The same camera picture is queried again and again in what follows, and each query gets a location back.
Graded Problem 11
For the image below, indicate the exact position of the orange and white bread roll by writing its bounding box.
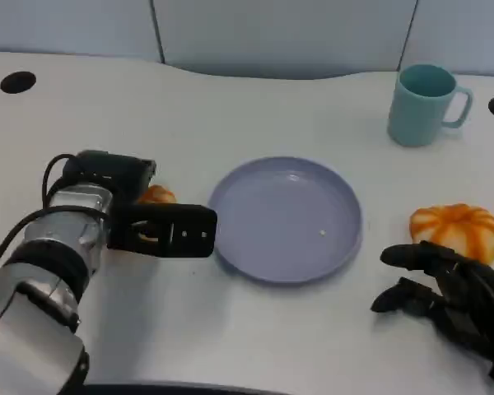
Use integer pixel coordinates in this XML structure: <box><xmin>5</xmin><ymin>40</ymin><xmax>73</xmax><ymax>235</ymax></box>
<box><xmin>135</xmin><ymin>184</ymin><xmax>177</xmax><ymax>244</ymax></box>
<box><xmin>409</xmin><ymin>202</ymin><xmax>494</xmax><ymax>264</ymax></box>

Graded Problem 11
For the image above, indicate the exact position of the pale green mug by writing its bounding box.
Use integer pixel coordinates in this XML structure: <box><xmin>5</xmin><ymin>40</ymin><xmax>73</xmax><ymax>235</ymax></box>
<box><xmin>386</xmin><ymin>63</ymin><xmax>474</xmax><ymax>148</ymax></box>

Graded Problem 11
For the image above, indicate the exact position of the grey partition panel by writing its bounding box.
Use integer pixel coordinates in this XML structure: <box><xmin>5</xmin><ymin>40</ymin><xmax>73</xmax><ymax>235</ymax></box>
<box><xmin>394</xmin><ymin>0</ymin><xmax>494</xmax><ymax>77</ymax></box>
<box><xmin>150</xmin><ymin>0</ymin><xmax>419</xmax><ymax>81</ymax></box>
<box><xmin>0</xmin><ymin>0</ymin><xmax>168</xmax><ymax>65</ymax></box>

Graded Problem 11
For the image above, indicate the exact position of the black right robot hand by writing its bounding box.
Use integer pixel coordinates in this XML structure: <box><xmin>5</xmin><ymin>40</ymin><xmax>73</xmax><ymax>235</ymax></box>
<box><xmin>370</xmin><ymin>240</ymin><xmax>494</xmax><ymax>386</ymax></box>

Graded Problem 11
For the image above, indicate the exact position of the lilac plate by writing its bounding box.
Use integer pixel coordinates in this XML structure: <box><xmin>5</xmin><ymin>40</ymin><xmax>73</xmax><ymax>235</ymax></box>
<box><xmin>207</xmin><ymin>156</ymin><xmax>364</xmax><ymax>286</ymax></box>

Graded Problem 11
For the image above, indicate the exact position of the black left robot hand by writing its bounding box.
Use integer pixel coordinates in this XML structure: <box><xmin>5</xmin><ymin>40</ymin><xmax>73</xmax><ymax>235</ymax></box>
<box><xmin>60</xmin><ymin>150</ymin><xmax>158</xmax><ymax>207</ymax></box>

